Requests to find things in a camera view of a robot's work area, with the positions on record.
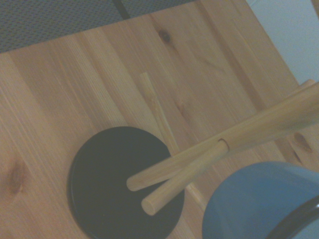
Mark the black floor cable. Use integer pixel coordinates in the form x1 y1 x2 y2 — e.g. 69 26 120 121
111 0 132 20

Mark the blue enamel mug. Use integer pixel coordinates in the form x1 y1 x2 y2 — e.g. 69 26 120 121
201 161 319 239

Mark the wooden mug tree black base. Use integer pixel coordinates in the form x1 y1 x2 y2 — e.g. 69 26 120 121
68 72 319 239

